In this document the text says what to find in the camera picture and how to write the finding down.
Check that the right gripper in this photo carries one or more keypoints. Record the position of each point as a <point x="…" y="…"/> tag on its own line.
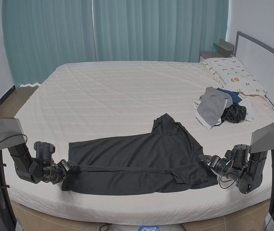
<point x="218" y="163"/>

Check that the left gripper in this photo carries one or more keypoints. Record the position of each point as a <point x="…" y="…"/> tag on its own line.
<point x="66" y="167"/>

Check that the black T-shirt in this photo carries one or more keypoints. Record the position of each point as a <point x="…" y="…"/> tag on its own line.
<point x="132" y="157"/>

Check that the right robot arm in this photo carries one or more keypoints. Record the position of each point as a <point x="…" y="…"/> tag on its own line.
<point x="269" y="136"/>

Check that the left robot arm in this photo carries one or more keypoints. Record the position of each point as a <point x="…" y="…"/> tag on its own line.
<point x="2" y="133"/>

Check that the pile of clothes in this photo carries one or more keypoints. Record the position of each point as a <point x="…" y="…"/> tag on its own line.
<point x="211" y="108"/>

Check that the bed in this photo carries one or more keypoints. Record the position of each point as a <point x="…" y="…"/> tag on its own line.
<point x="115" y="92"/>

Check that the white printed pillow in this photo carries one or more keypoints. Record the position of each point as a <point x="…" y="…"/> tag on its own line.
<point x="235" y="74"/>

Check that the grey bedside table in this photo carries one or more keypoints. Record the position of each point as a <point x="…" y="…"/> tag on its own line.
<point x="220" y="49"/>

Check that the blue-green curtain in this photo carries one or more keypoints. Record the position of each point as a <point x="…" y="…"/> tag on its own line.
<point x="156" y="20"/>
<point x="50" y="32"/>

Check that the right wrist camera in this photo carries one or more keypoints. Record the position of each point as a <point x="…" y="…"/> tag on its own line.
<point x="229" y="155"/>

